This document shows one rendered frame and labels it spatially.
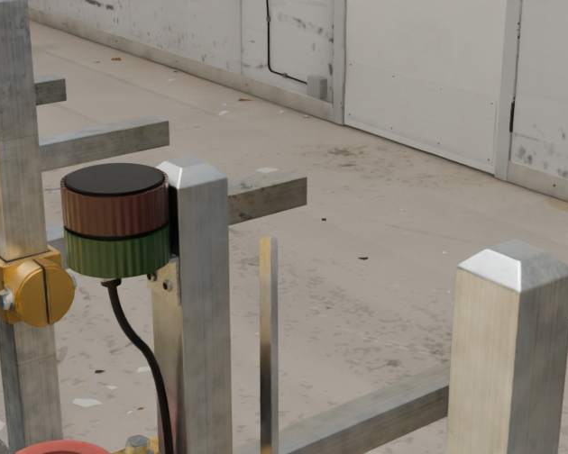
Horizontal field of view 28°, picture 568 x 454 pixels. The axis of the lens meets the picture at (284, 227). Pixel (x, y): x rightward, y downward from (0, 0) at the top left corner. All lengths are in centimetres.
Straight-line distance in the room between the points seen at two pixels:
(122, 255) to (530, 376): 25
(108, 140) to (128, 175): 61
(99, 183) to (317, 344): 227
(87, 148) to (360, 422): 51
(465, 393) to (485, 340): 3
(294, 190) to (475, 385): 62
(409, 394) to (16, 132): 37
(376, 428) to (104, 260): 34
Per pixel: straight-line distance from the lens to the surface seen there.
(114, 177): 64
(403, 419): 91
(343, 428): 87
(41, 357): 94
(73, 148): 123
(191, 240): 66
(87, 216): 62
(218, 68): 541
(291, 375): 273
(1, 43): 85
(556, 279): 47
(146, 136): 128
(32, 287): 88
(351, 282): 323
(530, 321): 47
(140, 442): 81
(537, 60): 394
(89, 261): 63
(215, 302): 68
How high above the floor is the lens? 131
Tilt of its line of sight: 21 degrees down
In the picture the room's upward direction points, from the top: straight up
